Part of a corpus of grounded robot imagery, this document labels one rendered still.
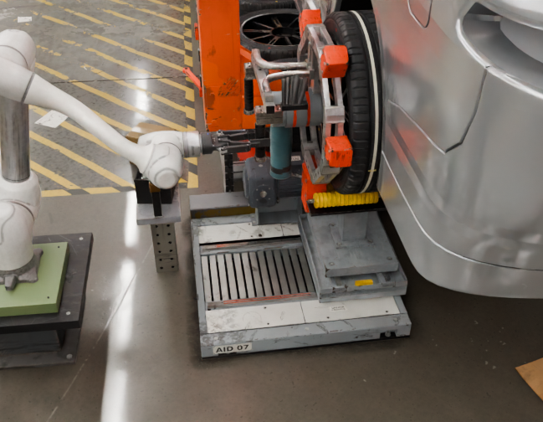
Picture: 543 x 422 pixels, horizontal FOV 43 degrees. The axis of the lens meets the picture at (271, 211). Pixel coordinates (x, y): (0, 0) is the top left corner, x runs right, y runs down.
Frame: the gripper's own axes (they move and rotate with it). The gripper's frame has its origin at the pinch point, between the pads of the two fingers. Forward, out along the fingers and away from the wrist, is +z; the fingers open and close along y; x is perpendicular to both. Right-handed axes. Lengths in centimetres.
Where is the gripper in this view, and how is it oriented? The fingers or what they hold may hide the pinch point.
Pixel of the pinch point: (259, 139)
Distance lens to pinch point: 238.9
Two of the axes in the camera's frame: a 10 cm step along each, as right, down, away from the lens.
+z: 9.9, -0.8, 1.1
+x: 0.0, -8.0, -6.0
